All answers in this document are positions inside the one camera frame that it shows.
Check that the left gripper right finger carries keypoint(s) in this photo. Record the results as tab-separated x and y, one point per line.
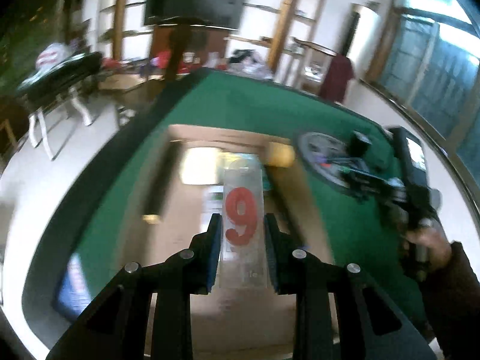
287	264

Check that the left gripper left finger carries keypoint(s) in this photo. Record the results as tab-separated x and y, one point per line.
198	275

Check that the red nine candle pack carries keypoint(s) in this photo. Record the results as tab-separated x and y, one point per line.
242	262

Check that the person right hand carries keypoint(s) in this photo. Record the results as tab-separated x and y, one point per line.
430	235

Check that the black marker green band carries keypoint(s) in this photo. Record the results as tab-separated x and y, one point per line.
363	180

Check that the cardboard box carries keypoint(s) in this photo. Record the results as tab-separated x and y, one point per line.
193	173

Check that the black electric motor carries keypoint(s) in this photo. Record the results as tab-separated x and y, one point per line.
358	145

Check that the black marker purple band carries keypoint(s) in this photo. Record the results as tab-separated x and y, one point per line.
332	165

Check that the grey wheel hub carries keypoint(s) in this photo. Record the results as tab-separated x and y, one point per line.
310	146

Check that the dark red cloth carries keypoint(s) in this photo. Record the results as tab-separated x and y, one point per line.
334	85

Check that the wooden chair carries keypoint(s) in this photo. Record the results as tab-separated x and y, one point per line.
313	65

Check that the black folding table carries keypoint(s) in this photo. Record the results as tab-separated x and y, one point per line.
62	82

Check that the black television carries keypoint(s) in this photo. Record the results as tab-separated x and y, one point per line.
219	14

